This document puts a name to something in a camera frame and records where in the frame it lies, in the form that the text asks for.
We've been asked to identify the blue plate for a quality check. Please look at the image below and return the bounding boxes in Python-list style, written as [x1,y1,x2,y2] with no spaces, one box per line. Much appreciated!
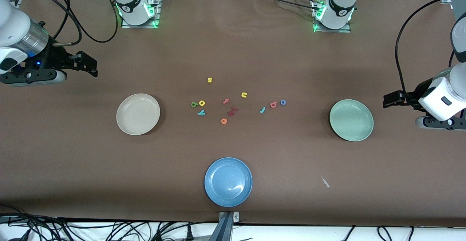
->
[204,157,253,208]

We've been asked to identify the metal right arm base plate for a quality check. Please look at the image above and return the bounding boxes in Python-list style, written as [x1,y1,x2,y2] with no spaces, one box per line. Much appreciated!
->
[121,0,162,29]

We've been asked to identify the black cable on table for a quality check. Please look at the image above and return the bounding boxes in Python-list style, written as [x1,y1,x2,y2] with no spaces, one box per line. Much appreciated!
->
[259,0,323,11]

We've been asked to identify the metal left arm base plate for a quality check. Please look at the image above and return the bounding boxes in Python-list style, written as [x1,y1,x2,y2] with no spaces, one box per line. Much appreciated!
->
[312,0,352,33]

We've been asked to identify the beige brown plate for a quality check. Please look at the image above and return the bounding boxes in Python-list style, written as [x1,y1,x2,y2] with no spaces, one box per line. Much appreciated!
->
[116,94,161,136]

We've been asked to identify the green plate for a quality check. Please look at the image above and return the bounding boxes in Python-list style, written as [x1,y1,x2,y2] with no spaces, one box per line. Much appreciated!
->
[329,99,374,142]

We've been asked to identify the tangled black cables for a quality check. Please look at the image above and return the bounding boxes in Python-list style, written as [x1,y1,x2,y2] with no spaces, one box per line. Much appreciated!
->
[0,205,219,241]

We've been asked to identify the brown table cover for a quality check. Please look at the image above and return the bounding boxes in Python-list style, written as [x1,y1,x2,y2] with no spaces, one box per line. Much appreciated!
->
[0,0,466,228]

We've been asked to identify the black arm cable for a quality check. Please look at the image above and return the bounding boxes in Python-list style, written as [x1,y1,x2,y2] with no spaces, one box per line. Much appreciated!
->
[29,0,119,48]
[395,0,466,94]

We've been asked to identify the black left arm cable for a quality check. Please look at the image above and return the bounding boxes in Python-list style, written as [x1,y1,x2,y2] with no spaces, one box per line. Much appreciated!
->
[395,0,466,94]

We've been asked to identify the grey metal camera mount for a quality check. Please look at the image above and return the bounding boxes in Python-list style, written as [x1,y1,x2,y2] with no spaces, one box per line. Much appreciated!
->
[218,211,240,241]

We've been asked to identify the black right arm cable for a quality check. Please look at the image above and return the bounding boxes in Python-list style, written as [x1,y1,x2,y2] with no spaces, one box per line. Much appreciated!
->
[29,0,119,48]

